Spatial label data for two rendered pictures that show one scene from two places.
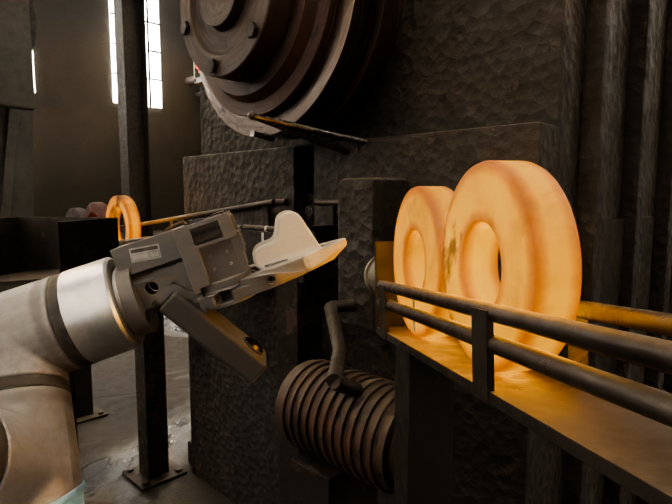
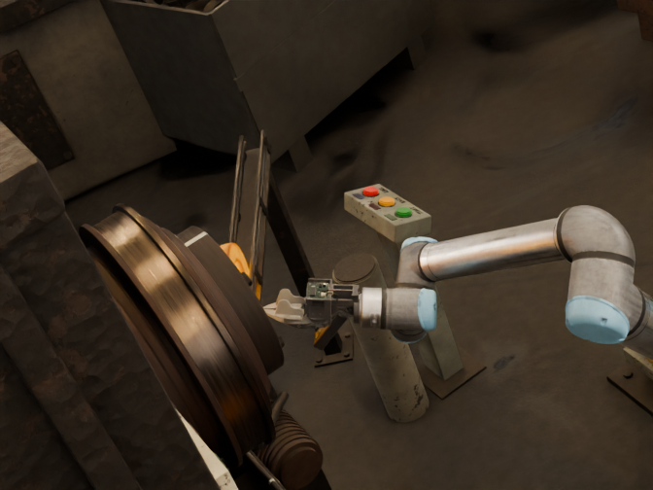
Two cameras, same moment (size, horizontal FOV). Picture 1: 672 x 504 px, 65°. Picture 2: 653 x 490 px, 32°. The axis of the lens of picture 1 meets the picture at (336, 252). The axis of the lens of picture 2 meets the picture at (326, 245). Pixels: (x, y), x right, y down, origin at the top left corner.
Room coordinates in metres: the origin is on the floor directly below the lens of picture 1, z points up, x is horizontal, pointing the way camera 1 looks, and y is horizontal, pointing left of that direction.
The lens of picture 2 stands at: (2.29, 1.02, 2.25)
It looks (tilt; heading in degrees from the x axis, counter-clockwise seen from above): 35 degrees down; 205
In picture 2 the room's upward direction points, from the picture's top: 22 degrees counter-clockwise
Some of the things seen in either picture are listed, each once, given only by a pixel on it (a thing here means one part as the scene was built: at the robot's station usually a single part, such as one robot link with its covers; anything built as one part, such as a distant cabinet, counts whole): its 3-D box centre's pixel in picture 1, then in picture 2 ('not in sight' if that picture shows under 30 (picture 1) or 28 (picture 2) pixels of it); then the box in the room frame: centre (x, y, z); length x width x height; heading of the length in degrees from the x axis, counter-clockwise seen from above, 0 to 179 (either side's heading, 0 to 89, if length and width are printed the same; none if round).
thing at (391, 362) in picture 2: not in sight; (382, 340); (0.16, 0.07, 0.26); 0.12 x 0.12 x 0.52
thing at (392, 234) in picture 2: not in sight; (416, 288); (0.02, 0.15, 0.31); 0.24 x 0.16 x 0.62; 45
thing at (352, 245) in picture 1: (375, 252); not in sight; (0.86, -0.06, 0.68); 0.11 x 0.08 x 0.24; 135
